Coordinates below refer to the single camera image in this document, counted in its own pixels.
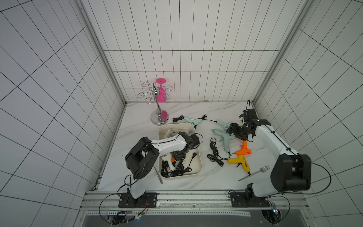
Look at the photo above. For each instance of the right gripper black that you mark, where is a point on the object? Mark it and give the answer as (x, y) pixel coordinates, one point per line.
(234, 129)

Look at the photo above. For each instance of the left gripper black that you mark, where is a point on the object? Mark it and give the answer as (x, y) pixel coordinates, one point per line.
(178, 158)

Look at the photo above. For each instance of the cream plastic storage box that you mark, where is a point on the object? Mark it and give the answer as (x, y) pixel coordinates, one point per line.
(192, 158)

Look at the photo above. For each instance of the mint green glue gun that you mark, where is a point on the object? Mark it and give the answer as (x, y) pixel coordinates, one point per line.
(225, 138)

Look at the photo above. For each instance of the small mint glue gun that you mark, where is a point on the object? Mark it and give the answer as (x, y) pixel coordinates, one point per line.
(193, 121)

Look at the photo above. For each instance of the white glue gun orange trigger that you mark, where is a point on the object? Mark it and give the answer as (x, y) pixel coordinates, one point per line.
(167, 163)

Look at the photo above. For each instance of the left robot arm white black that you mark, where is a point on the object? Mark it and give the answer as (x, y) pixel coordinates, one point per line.
(141, 158)

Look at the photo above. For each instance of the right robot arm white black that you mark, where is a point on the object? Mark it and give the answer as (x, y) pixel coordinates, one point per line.
(291, 172)

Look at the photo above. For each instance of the yellow glue gun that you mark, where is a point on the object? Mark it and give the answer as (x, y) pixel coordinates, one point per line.
(240, 160)

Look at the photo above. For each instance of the silver fork left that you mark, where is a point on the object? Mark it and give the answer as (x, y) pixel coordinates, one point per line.
(159, 176)

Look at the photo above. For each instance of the silver fork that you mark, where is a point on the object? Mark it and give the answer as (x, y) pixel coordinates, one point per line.
(159, 176)
(262, 170)

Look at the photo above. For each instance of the chrome cup holder stand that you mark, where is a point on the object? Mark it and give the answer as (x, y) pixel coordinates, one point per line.
(151, 97)

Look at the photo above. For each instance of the silver fork right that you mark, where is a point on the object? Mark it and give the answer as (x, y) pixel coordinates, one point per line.
(262, 170)

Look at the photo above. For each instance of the pink wine glass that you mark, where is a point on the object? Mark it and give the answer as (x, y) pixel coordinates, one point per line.
(161, 98)

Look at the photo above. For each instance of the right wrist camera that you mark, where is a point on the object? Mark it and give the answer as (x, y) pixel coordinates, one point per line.
(249, 114)

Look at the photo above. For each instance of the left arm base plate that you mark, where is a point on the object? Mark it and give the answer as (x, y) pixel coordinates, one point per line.
(137, 200)

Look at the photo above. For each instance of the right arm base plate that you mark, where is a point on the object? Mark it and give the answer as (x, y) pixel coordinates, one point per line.
(244, 200)

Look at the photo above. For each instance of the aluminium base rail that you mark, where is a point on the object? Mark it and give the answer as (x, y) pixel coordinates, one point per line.
(168, 203)

